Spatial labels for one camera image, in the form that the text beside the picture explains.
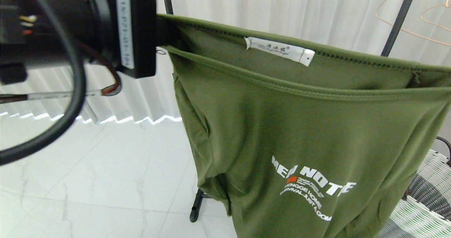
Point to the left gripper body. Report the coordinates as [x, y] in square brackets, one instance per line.
[141, 30]

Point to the green long-sleeved shirt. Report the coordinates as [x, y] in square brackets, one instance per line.
[282, 125]

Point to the pink clothes hanger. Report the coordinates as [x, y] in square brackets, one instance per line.
[422, 17]
[426, 37]

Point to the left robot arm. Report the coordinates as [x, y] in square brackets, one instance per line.
[53, 95]

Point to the black clothes rack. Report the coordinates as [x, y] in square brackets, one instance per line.
[398, 19]

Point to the white laundry basket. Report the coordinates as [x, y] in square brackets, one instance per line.
[422, 213]

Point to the white curtain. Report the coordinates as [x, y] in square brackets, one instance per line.
[282, 5]

